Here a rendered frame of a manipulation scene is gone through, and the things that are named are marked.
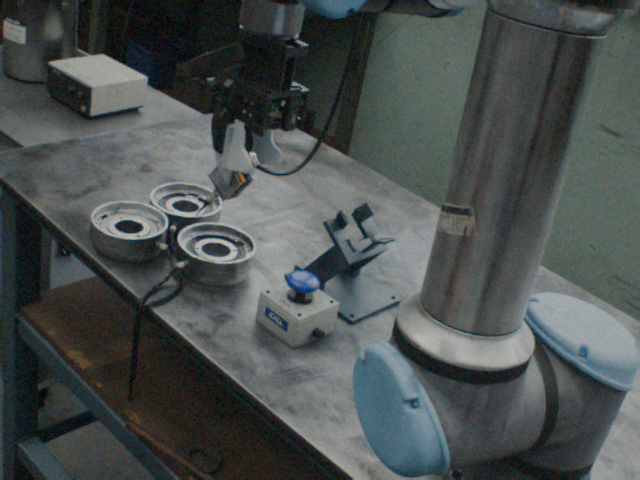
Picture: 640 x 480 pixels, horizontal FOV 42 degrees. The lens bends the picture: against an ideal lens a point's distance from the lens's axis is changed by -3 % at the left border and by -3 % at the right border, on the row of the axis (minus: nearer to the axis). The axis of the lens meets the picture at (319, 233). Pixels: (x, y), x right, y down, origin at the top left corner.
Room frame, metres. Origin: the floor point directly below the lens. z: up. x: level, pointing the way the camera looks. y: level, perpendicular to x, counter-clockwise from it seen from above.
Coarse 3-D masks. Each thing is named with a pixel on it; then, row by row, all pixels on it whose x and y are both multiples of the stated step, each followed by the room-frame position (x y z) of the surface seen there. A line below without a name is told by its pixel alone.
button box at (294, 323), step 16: (272, 288) 0.89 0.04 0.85; (288, 288) 0.90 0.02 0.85; (272, 304) 0.86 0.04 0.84; (288, 304) 0.86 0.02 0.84; (304, 304) 0.87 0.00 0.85; (320, 304) 0.88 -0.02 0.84; (336, 304) 0.88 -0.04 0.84; (256, 320) 0.88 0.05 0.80; (272, 320) 0.86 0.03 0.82; (288, 320) 0.84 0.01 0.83; (304, 320) 0.84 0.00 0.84; (320, 320) 0.86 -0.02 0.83; (288, 336) 0.84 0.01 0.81; (304, 336) 0.85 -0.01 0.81; (320, 336) 0.85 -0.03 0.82
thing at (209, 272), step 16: (208, 224) 1.02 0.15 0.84; (224, 224) 1.03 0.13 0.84; (208, 240) 1.00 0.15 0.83; (240, 240) 1.02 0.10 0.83; (176, 256) 0.96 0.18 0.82; (192, 256) 0.93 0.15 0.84; (208, 256) 0.96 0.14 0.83; (224, 256) 0.97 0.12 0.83; (192, 272) 0.93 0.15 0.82; (208, 272) 0.93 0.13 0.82; (224, 272) 0.93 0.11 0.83; (240, 272) 0.95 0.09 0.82
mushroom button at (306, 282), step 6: (288, 276) 0.88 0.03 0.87; (294, 276) 0.88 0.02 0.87; (300, 276) 0.88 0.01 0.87; (306, 276) 0.88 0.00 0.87; (312, 276) 0.89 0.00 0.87; (288, 282) 0.87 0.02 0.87; (294, 282) 0.87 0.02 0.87; (300, 282) 0.87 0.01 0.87; (306, 282) 0.87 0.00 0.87; (312, 282) 0.87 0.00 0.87; (318, 282) 0.88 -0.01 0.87; (294, 288) 0.86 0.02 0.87; (300, 288) 0.86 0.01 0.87; (306, 288) 0.86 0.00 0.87; (312, 288) 0.87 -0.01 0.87; (318, 288) 0.88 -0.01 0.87; (300, 294) 0.88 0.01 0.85
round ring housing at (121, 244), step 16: (96, 208) 1.00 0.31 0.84; (112, 208) 1.02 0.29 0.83; (128, 208) 1.04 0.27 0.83; (144, 208) 1.04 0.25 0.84; (96, 224) 0.96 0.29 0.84; (112, 224) 0.99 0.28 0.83; (128, 224) 1.01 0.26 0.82; (144, 224) 1.00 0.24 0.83; (160, 224) 1.01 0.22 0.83; (96, 240) 0.95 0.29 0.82; (112, 240) 0.94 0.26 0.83; (128, 240) 0.94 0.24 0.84; (144, 240) 0.95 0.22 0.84; (160, 240) 0.97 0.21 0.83; (112, 256) 0.94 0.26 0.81; (128, 256) 0.94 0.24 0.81; (144, 256) 0.96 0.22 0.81
